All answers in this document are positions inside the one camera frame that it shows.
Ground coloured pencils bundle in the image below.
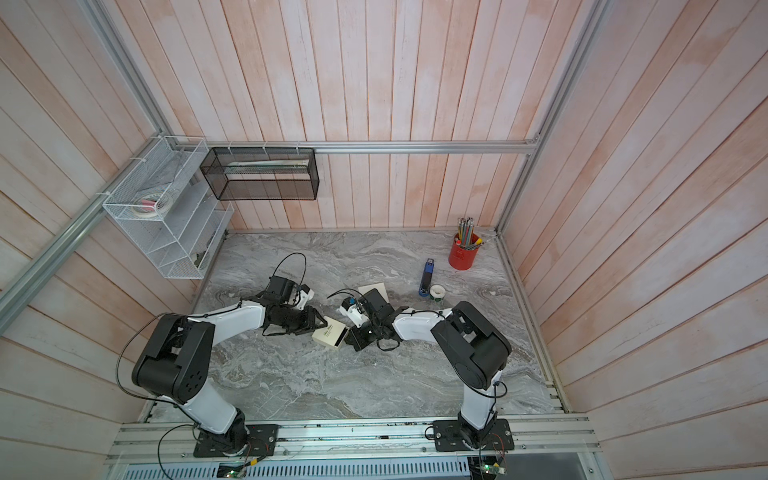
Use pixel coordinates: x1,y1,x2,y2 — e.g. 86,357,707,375
457,217,483,250

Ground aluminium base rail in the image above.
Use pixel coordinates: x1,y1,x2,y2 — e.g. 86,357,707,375
105,414,601,465

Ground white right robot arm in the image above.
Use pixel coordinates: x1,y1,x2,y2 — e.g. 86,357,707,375
338,289,512,440

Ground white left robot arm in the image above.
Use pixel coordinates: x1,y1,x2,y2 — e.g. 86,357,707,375
132,275,327,455

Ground red pencil cup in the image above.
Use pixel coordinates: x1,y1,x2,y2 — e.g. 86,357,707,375
448,234,483,271

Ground white wire mesh shelf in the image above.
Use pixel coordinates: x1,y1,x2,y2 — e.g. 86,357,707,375
103,136,234,280

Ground cream small gift box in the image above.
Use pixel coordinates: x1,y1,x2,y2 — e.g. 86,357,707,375
357,282,389,301

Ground tape roll on shelf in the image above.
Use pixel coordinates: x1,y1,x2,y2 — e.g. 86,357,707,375
130,192,172,219

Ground cream drawer jewelry box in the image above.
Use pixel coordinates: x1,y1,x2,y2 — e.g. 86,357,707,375
312,316,349,350

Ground black wire mesh basket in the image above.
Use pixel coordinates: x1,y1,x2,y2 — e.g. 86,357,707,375
200,147,320,201

